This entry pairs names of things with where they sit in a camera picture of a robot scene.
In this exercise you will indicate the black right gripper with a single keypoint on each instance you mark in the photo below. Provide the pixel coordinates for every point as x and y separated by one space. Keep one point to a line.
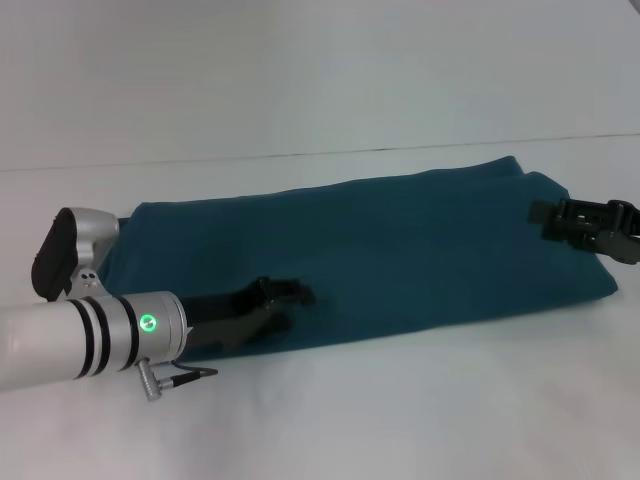
600 230

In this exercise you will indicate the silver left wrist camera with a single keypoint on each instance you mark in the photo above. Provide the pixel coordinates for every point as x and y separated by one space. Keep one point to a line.
70 250

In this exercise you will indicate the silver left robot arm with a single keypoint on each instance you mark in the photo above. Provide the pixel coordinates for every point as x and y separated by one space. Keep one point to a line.
75 340

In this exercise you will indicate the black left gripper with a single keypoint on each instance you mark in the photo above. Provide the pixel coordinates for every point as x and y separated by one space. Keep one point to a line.
225 315

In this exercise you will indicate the teal t-shirt with FREE print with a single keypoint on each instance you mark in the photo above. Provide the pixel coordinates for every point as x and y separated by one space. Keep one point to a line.
400 240

